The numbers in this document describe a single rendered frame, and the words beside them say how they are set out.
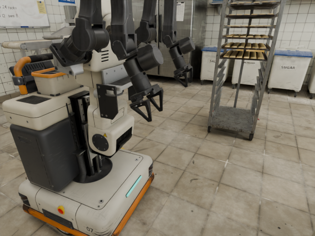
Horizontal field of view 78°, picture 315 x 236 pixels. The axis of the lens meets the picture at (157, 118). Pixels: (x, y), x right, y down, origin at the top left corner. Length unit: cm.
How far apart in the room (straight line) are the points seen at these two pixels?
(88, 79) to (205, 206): 113
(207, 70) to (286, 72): 138
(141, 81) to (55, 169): 75
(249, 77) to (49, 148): 366
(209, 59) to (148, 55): 362
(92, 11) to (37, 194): 105
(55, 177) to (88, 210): 25
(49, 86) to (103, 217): 72
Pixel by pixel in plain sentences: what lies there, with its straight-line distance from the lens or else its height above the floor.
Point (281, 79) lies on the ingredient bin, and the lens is 415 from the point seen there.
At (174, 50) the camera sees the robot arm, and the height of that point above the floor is 104.
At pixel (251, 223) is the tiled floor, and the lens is 155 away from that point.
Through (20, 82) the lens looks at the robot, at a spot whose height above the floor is 89.
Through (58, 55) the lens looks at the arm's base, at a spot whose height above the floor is 105.
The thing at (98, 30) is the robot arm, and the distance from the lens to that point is 74.
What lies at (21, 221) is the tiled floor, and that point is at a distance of 168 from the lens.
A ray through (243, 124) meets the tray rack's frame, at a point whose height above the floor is 15.
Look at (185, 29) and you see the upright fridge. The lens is 406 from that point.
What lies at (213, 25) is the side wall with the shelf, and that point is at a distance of 485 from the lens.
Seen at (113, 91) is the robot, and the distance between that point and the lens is 86.
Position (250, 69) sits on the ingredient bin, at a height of 42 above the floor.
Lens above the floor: 114
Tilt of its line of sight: 25 degrees down
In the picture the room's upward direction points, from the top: straight up
